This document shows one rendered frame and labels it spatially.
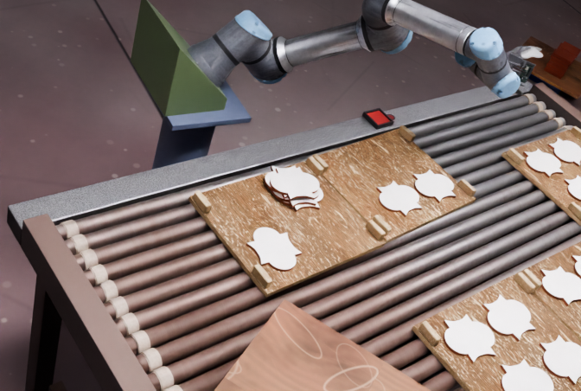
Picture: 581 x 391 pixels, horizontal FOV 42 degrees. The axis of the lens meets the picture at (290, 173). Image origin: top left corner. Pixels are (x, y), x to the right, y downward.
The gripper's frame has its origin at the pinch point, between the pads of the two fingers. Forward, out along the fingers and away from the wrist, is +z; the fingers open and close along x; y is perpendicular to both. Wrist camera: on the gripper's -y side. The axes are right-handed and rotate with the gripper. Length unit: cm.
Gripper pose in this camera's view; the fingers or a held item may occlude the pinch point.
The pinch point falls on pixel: (527, 71)
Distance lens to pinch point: 242.4
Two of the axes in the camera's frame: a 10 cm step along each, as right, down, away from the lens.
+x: 3.8, -8.7, -3.2
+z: 7.4, 0.9, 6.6
